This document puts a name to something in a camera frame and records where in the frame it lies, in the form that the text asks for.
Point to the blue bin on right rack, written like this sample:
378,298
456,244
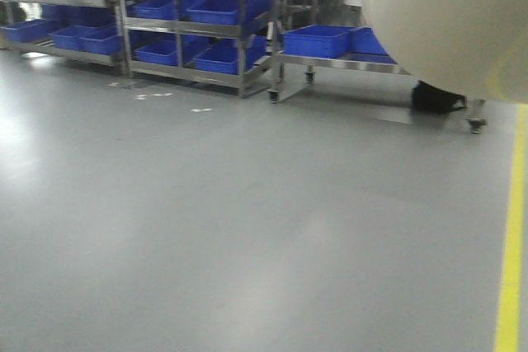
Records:
319,41

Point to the right steel wheeled rack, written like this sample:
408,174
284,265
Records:
352,48

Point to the white trash can bin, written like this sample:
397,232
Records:
473,47

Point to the left steel shelf rack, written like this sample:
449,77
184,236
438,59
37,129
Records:
87,31

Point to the steel shelf rack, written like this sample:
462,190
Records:
87,31
210,42

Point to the middle steel shelf rack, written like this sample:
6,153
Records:
210,42

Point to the black object on floor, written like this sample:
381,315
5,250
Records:
427,98

